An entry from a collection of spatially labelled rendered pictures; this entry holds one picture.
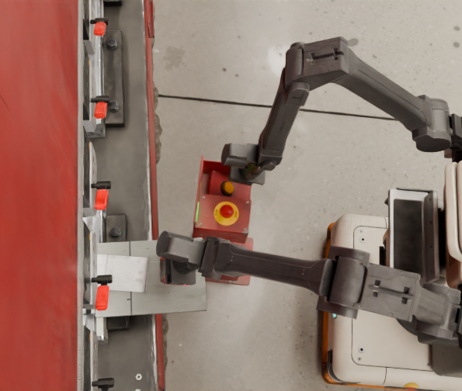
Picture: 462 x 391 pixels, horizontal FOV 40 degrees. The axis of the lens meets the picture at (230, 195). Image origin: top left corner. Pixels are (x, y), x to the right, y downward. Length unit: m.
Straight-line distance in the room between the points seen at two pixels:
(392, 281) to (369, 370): 1.33
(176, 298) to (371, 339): 0.99
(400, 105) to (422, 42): 1.81
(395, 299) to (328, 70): 0.46
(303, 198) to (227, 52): 0.77
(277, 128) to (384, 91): 0.27
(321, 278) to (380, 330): 1.31
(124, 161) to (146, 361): 0.54
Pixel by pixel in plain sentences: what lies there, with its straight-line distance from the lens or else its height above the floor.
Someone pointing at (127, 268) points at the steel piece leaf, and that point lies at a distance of 1.56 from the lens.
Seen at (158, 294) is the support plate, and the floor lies 1.00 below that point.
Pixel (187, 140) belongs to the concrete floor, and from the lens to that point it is 2.75.
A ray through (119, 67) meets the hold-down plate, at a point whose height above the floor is 0.91.
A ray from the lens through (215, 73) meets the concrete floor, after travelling 2.90.
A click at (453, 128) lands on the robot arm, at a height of 1.26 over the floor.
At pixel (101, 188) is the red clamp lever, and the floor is 1.27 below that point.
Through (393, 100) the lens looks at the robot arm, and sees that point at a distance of 1.37.
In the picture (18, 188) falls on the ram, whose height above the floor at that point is 1.82.
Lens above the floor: 2.52
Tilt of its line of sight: 71 degrees down
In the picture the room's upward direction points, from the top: 11 degrees clockwise
